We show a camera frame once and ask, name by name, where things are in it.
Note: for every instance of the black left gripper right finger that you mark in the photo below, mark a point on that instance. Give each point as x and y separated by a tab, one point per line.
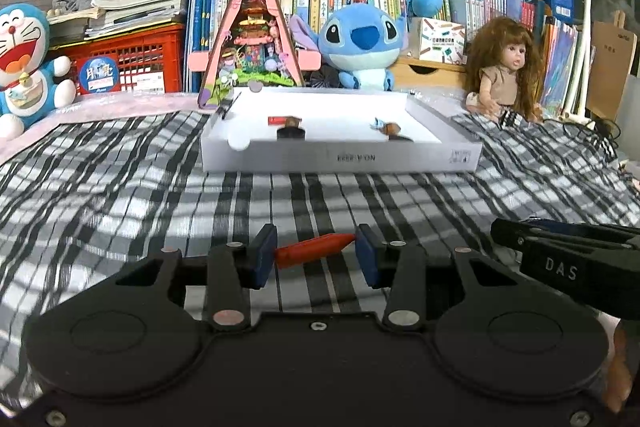
400	268

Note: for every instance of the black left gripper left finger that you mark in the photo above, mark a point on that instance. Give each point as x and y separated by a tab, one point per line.
232	269

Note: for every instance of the light blue plastic clip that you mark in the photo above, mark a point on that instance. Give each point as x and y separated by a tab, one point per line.
377	124

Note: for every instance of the person's right hand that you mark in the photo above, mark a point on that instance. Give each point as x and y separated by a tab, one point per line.
621	391

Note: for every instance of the white shallow cardboard box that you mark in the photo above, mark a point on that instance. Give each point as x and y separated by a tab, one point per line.
339	137

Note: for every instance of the black white plaid cloth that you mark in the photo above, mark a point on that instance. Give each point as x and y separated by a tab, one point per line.
87	199

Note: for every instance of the wooden drawer box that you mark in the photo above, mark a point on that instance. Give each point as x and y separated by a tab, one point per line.
410	73

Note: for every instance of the brown haired baby doll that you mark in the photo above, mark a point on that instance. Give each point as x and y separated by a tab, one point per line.
503	71

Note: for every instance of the pink triangular diorama house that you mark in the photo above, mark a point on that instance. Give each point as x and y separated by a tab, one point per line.
253	49

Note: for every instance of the red plastic crate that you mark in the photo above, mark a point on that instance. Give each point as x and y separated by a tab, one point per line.
146	60

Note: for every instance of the blue Stitch plush toy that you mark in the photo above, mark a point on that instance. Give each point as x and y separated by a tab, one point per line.
359	41

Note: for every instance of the white patterned box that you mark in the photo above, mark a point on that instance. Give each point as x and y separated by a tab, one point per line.
441	41

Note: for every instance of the Doraemon plush toy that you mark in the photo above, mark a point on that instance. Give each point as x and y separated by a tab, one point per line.
31	85

